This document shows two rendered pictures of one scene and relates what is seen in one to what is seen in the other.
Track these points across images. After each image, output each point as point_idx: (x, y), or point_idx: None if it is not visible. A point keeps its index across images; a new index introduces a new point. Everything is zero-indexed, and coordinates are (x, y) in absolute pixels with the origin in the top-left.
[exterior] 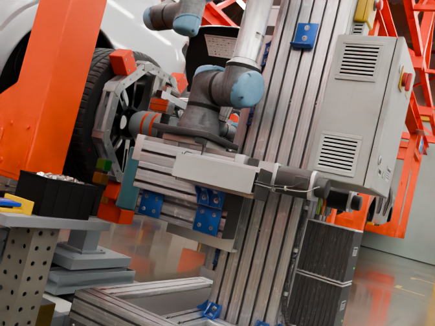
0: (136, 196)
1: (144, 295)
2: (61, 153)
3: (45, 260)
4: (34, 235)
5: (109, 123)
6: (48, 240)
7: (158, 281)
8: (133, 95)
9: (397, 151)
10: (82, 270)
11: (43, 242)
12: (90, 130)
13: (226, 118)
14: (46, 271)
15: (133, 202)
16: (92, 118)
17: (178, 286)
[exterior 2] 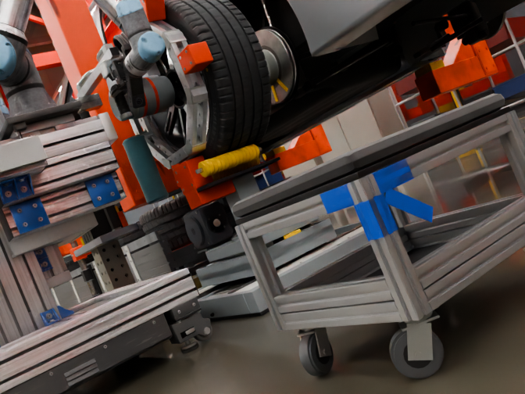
0: (142, 188)
1: (108, 299)
2: (122, 181)
3: (104, 270)
4: (93, 256)
5: (133, 127)
6: (98, 258)
7: (143, 281)
8: (159, 61)
9: None
10: (228, 259)
11: (98, 259)
12: (155, 132)
13: (115, 23)
14: (108, 278)
15: (144, 196)
16: (150, 122)
17: (126, 288)
